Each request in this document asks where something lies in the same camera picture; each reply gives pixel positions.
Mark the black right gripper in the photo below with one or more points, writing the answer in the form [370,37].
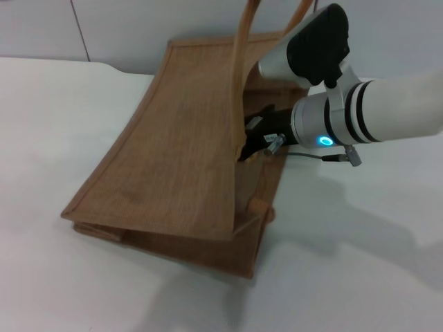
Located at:
[273,126]

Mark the brown jute handbag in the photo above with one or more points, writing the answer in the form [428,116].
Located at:
[180,145]

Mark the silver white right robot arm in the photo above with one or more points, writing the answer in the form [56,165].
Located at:
[387,110]

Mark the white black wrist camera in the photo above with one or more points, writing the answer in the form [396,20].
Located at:
[311,48]

